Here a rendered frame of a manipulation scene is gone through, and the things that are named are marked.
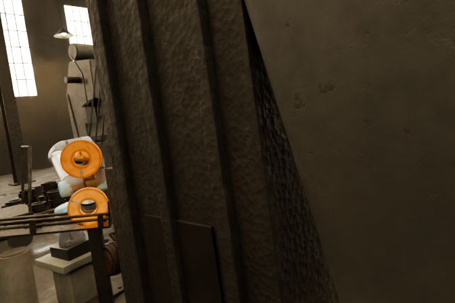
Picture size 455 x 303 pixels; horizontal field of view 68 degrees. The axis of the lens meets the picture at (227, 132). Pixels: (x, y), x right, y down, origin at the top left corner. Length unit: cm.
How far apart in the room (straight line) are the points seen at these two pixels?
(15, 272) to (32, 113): 1216
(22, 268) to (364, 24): 167
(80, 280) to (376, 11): 209
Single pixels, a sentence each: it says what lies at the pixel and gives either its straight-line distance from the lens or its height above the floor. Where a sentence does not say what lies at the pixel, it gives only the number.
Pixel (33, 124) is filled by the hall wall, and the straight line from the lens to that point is 1381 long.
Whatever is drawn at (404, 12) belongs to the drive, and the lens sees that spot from 57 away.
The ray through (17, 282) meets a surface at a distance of 186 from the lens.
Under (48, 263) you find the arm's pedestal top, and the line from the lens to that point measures 229.
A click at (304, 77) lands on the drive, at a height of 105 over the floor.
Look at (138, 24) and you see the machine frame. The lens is 96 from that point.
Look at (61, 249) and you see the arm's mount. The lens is 226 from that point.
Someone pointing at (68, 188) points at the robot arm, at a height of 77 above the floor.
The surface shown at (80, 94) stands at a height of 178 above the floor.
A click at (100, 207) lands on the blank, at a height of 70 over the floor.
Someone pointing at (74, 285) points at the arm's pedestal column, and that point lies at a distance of 229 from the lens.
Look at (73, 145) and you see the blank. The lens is 147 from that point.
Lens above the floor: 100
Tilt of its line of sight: 3 degrees down
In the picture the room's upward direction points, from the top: 8 degrees counter-clockwise
